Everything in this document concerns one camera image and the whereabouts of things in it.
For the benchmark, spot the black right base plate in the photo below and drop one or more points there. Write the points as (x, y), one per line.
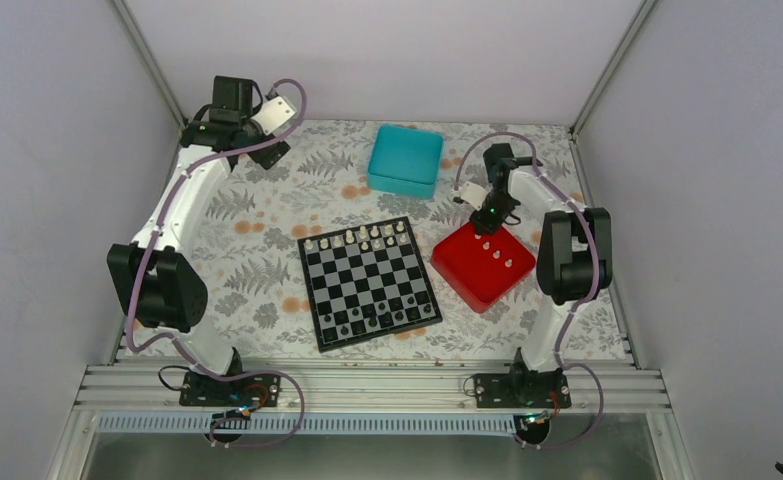
(531, 390)

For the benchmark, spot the teal square box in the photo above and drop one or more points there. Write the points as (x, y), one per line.
(405, 162)

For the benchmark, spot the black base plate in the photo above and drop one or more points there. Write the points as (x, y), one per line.
(260, 390)
(531, 390)

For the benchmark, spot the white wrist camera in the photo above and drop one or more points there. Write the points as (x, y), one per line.
(471, 194)
(273, 114)

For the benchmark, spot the black white chessboard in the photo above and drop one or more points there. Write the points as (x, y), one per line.
(350, 281)

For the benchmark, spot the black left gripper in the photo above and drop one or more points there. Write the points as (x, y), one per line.
(268, 156)

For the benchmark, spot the red piece tray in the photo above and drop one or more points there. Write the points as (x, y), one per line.
(482, 269)

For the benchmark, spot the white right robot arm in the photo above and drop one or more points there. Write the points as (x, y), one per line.
(574, 262)

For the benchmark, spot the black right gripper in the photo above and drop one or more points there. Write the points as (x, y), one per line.
(490, 227)

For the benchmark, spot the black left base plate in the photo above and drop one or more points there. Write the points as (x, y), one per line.
(260, 390)

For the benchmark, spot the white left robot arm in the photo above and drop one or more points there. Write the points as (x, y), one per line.
(161, 294)

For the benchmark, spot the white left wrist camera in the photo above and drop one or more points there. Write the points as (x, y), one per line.
(273, 114)

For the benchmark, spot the floral table mat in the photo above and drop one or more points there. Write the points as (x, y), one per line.
(245, 249)

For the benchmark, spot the aluminium rail frame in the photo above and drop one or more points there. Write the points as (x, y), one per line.
(339, 386)

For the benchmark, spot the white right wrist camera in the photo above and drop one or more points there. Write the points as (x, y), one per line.
(471, 194)

